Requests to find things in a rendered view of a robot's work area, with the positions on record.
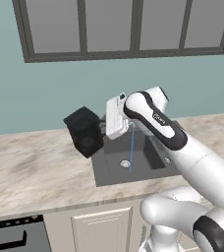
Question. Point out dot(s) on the dark grey framed window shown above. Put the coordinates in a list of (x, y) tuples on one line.
[(135, 54)]

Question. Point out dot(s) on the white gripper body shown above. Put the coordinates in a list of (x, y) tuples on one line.
[(114, 118)]

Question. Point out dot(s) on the blue water stream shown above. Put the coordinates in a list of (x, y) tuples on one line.
[(131, 151)]

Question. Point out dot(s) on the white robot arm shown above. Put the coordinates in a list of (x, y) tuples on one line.
[(196, 164)]

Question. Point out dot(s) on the black jug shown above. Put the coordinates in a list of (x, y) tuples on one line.
[(84, 131)]

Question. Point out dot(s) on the cream cupboard door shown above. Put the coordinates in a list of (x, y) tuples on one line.
[(101, 231)]

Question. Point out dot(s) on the grey sink faucet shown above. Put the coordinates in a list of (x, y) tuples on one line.
[(132, 124)]

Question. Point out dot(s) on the dark grey sink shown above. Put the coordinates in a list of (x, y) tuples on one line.
[(143, 170)]

